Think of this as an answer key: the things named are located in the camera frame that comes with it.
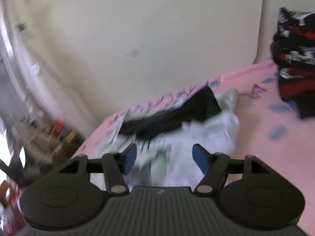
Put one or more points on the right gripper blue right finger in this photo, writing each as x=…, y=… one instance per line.
x=214, y=168

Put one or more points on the pink floral bed sheet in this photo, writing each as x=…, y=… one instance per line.
x=272, y=130

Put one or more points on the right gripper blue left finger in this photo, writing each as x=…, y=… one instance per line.
x=115, y=165

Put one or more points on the black small garment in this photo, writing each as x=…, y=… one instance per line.
x=200, y=107

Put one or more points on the red black patterned clothes pile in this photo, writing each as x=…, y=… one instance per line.
x=292, y=51

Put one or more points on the white small garment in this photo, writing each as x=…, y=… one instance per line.
x=167, y=160

